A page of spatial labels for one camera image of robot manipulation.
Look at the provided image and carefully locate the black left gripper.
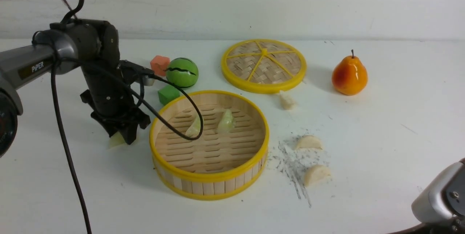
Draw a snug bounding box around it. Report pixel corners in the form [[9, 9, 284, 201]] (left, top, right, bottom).
[[80, 65, 150, 145]]

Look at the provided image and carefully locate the pale green dumpling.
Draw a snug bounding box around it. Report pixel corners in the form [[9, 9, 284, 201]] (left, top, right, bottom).
[[107, 132, 127, 150], [216, 109, 235, 134]]

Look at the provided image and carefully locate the white dumpling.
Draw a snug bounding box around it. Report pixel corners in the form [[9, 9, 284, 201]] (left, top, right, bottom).
[[304, 165, 332, 187], [294, 135, 323, 150], [279, 90, 297, 110]]

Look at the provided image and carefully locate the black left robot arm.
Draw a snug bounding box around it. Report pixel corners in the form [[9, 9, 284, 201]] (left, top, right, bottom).
[[1, 19, 150, 155]]

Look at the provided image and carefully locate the bamboo steamer tray yellow rim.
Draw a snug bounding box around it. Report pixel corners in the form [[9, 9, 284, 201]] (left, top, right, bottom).
[[149, 90, 270, 200]]

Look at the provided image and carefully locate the yellow bamboo steamer lid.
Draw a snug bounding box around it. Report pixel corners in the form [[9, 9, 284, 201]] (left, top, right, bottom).
[[221, 39, 307, 94]]

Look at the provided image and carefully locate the green foam cube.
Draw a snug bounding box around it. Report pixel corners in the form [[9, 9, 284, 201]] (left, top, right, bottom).
[[157, 85, 181, 105]]

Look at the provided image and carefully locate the orange foam cube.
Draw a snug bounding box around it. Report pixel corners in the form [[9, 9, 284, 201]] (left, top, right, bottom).
[[150, 55, 170, 77]]

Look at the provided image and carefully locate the green toy watermelon ball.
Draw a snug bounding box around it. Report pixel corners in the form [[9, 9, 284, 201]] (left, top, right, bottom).
[[165, 57, 199, 88]]

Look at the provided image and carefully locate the orange toy pear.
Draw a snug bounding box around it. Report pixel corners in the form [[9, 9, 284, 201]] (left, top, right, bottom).
[[332, 49, 368, 96]]

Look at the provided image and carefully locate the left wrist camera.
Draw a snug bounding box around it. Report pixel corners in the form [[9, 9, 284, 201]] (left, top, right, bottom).
[[118, 60, 155, 86]]

